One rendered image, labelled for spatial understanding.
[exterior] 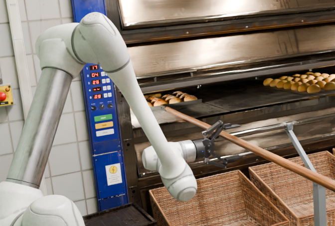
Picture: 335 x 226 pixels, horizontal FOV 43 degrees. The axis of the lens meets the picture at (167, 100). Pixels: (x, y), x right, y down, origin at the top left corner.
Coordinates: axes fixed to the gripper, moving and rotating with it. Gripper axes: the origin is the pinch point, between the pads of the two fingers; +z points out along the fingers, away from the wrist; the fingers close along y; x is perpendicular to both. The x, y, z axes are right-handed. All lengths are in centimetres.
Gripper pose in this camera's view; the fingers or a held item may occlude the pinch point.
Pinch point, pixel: (237, 141)
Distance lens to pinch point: 180.7
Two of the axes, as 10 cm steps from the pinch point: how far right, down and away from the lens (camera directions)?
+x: 3.2, 1.3, -9.4
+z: 9.4, -1.4, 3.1
